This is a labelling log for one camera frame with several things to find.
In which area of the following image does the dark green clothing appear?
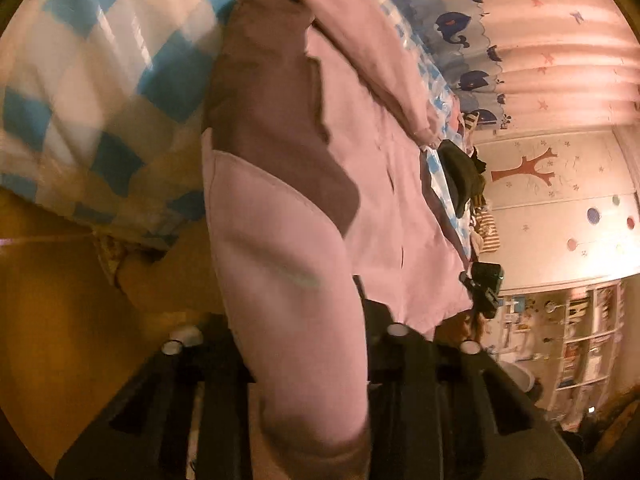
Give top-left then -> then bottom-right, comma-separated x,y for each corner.
437,139 -> 487,219

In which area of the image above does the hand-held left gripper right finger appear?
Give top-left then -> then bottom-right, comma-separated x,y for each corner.
352,275 -> 583,480

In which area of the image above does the white bookshelf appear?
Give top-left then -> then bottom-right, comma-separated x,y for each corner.
492,280 -> 629,417

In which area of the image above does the pink blue whale print curtain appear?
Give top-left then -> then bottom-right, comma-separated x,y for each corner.
370,0 -> 640,134

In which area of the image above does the pink and brown hoodie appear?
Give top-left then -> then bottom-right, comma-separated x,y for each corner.
200,0 -> 474,480

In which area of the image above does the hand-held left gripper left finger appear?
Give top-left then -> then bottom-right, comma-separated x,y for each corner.
54,312 -> 257,480

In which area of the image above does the red white striped cloth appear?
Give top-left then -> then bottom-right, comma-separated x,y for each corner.
470,207 -> 502,256

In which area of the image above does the blue white checked bed cover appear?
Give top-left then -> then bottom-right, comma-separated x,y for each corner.
0,0 -> 481,292

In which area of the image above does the red tree wall sticker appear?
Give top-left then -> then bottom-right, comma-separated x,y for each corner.
491,147 -> 559,184

